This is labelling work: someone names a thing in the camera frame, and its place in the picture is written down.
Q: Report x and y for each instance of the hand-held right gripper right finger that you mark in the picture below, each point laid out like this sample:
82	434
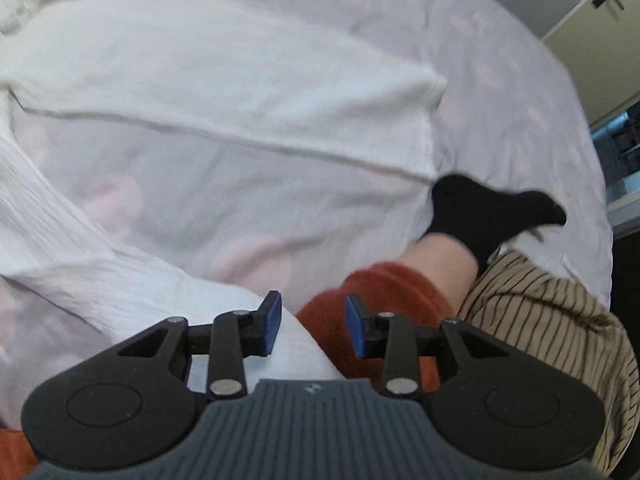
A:
356	325

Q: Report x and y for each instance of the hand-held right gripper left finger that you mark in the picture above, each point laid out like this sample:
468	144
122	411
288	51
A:
272	322

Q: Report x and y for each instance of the white knit top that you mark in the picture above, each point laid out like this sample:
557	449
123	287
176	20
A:
200	60

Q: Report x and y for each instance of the person's orange trousers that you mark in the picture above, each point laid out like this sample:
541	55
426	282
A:
325	310

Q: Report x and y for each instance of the person's bare lower leg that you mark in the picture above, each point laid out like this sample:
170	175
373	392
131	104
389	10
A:
440	265

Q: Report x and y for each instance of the person's black sock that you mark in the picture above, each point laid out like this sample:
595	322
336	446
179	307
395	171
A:
475	215

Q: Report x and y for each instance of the beige striped garment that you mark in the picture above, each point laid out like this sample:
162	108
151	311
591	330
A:
550	320

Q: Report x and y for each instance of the glass-fronted cabinet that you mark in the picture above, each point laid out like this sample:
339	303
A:
622	160

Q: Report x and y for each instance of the cream cabinet door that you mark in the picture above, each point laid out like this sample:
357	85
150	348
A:
600	60

